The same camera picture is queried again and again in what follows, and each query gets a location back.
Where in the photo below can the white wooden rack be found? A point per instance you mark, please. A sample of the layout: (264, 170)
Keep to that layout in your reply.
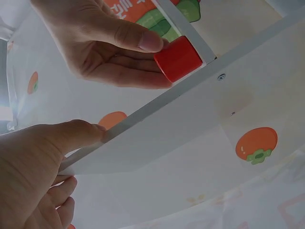
(166, 124)

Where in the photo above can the red cylinder block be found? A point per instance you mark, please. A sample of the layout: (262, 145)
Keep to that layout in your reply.
(178, 59)

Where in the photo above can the person's right hand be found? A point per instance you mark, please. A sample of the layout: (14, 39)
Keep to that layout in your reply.
(83, 40)

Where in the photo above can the person's left hand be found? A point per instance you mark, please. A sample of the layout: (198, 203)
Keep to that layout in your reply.
(26, 171)

